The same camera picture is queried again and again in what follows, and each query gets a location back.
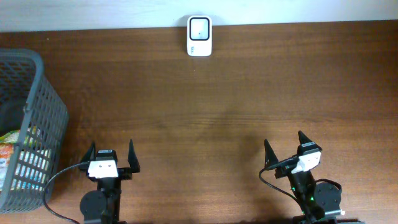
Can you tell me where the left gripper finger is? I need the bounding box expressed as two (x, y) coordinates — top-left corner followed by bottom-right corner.
(127, 139), (141, 173)
(81, 141), (96, 163)

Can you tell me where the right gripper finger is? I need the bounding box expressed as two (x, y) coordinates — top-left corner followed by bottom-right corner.
(298, 131), (313, 145)
(264, 139), (279, 169)

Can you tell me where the yellow white snack bag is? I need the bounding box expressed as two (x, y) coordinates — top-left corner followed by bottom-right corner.
(1, 130), (52, 190)

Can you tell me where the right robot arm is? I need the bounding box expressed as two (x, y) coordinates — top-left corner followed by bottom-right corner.
(259, 131), (362, 224)

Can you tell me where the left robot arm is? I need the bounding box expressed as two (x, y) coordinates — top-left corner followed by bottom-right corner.
(78, 141), (141, 224)

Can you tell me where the white barcode scanner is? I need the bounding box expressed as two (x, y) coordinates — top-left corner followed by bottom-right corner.
(187, 15), (213, 57)

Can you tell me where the grey plastic mesh basket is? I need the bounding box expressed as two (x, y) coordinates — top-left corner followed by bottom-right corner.
(1, 49), (69, 213)

